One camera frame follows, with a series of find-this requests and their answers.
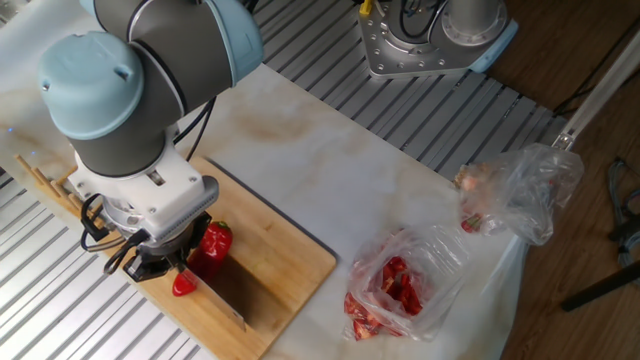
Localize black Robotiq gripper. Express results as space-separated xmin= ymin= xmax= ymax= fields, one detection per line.
xmin=122 ymin=210 xmax=214 ymax=284

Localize steel cleaver knife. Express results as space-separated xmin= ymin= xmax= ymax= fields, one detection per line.
xmin=179 ymin=267 xmax=247 ymax=332

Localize cut red pepper tip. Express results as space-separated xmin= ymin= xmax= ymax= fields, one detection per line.
xmin=171 ymin=269 xmax=199 ymax=298

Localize red bell pepper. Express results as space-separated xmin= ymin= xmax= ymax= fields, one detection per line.
xmin=187 ymin=220 xmax=234 ymax=284

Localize bamboo cutting board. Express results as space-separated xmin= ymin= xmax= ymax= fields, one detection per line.
xmin=97 ymin=155 xmax=339 ymax=360

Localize wooden peg rack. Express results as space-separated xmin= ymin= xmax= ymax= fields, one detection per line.
xmin=13 ymin=153 xmax=104 ymax=231

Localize marble pattern table mat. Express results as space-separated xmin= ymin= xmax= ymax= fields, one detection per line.
xmin=0 ymin=0 xmax=529 ymax=360

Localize chopped red pepper pieces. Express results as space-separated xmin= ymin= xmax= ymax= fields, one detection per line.
xmin=343 ymin=254 xmax=426 ymax=342

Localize clear plastic bag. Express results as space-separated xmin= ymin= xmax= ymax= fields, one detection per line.
xmin=452 ymin=143 xmax=585 ymax=247
xmin=342 ymin=224 xmax=471 ymax=344

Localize silver robot mounting plate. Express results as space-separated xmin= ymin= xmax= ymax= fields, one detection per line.
xmin=358 ymin=0 xmax=481 ymax=79

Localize pale pepper scraps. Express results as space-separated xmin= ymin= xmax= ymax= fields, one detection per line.
xmin=453 ymin=162 xmax=496 ymax=235

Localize black furniture leg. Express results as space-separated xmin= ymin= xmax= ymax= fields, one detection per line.
xmin=559 ymin=262 xmax=640 ymax=314

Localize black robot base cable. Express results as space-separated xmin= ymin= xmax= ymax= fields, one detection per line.
xmin=398 ymin=0 xmax=449 ymax=44

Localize aluminium frame bar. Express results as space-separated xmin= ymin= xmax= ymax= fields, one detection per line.
xmin=552 ymin=29 xmax=640 ymax=151

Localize thin black floor wire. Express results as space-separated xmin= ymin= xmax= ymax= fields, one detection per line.
xmin=552 ymin=19 xmax=640 ymax=119

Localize grey cable bundle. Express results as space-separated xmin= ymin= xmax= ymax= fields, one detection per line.
xmin=607 ymin=158 xmax=640 ymax=271

